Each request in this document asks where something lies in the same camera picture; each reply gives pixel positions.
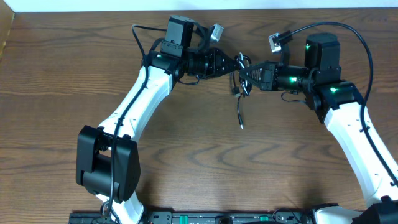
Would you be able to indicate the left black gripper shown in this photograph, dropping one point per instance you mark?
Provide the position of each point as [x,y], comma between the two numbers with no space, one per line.
[211,63]

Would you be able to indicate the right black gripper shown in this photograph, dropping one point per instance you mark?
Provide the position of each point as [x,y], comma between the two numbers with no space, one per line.
[268,81]

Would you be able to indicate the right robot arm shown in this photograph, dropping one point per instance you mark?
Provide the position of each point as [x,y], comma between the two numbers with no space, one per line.
[338,105]

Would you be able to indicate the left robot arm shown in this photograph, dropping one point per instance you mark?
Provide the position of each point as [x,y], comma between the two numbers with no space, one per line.
[107,159]

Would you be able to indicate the cardboard box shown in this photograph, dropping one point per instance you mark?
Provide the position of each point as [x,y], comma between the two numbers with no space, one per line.
[6,20]

